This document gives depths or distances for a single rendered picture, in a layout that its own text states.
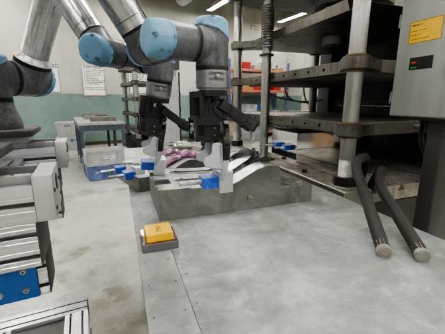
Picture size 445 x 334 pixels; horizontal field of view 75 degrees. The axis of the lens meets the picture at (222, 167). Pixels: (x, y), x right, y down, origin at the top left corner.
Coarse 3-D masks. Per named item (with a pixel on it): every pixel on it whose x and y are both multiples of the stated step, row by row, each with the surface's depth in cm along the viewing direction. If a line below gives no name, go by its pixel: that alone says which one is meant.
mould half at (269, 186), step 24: (168, 168) 103; (192, 168) 106; (264, 168) 88; (168, 192) 79; (192, 192) 82; (216, 192) 84; (240, 192) 87; (264, 192) 90; (288, 192) 93; (168, 216) 81; (192, 216) 83
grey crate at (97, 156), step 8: (88, 152) 404; (96, 152) 410; (104, 152) 416; (112, 152) 422; (120, 152) 429; (88, 160) 407; (96, 160) 412; (104, 160) 418; (112, 160) 425; (120, 160) 431
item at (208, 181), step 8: (200, 176) 71; (208, 176) 71; (216, 176) 70; (232, 176) 71; (184, 184) 69; (192, 184) 70; (200, 184) 72; (208, 184) 70; (216, 184) 70; (224, 184) 71; (232, 184) 71; (224, 192) 71
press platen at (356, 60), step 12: (348, 60) 105; (360, 60) 103; (372, 60) 106; (384, 60) 116; (288, 72) 158; (300, 72) 148; (312, 72) 139; (324, 72) 131; (336, 72) 124; (372, 72) 117; (384, 72) 118; (240, 84) 208; (252, 84) 201
